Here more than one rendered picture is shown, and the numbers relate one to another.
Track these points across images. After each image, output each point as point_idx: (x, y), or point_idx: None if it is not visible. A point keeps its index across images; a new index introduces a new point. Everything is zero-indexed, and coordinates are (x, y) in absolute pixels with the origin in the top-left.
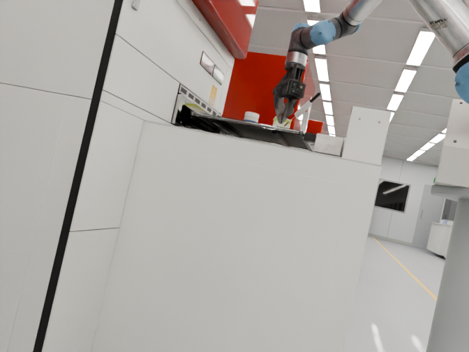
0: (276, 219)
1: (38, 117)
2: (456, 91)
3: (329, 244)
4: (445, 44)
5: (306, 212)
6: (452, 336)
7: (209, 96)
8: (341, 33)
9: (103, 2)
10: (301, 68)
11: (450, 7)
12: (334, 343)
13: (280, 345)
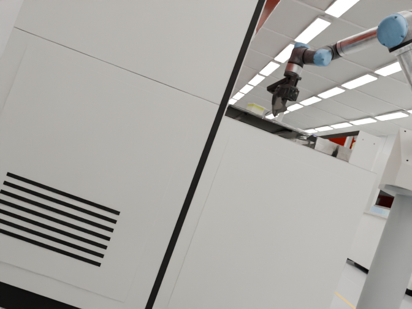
0: (308, 199)
1: (174, 110)
2: None
3: (339, 219)
4: None
5: (328, 197)
6: (385, 278)
7: None
8: (331, 59)
9: (235, 35)
10: (298, 78)
11: None
12: (334, 279)
13: (301, 280)
